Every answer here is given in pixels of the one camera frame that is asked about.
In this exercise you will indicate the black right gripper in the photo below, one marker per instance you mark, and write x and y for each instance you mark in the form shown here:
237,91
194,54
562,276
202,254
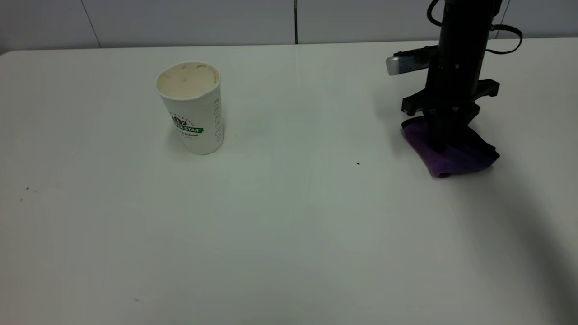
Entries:
454,85

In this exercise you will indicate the purple cloth with black trim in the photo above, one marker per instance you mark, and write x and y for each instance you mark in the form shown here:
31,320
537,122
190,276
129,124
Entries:
451,164

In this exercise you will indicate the white paper coffee cup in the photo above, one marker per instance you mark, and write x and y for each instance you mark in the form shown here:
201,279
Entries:
194,113

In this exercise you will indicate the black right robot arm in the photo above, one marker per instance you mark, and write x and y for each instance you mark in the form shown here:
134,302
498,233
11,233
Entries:
465,27

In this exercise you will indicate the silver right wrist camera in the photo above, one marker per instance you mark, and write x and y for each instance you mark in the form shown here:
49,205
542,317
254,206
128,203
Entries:
406,64

